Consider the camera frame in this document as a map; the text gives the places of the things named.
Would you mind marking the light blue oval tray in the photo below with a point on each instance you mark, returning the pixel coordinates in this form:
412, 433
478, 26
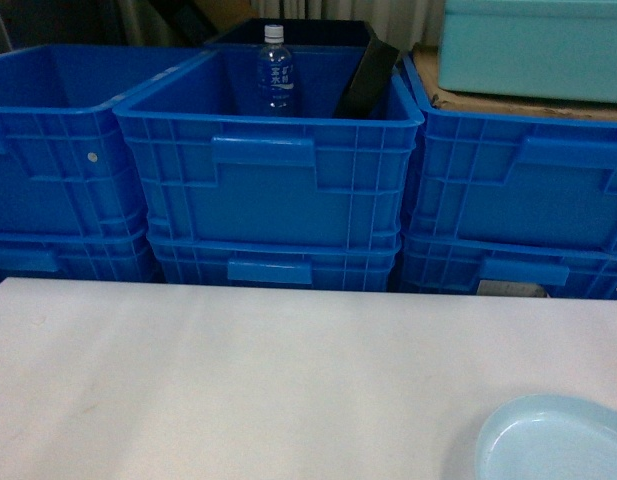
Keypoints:
548, 437

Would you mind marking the black flat tray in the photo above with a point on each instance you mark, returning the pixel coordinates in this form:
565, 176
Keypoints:
365, 87

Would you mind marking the blue crate top middle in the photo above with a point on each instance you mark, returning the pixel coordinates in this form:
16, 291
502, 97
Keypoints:
215, 167

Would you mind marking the blue crate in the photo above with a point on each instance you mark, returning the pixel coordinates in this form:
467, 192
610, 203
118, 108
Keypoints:
219, 263
513, 179
125, 258
215, 167
65, 168
439, 265

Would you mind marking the blue crate bottom middle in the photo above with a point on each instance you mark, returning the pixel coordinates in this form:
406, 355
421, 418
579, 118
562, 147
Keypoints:
219, 263

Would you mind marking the blue crate bottom right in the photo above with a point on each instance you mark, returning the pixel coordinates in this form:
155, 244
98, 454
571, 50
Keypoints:
439, 265

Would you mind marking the clear water bottle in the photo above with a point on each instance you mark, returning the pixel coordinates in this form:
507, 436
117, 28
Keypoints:
275, 74

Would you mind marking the blue crate top right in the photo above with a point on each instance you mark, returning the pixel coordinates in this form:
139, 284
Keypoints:
513, 179

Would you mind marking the brown cardboard sheet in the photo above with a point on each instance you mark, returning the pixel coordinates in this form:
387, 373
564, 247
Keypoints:
488, 100

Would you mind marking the blue crate bottom left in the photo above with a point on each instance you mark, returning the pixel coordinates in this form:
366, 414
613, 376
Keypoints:
125, 258

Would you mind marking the blue crate top left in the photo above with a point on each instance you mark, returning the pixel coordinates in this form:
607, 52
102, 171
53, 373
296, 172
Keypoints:
65, 168

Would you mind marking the teal plastic box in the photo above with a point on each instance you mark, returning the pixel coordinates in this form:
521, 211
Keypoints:
564, 50

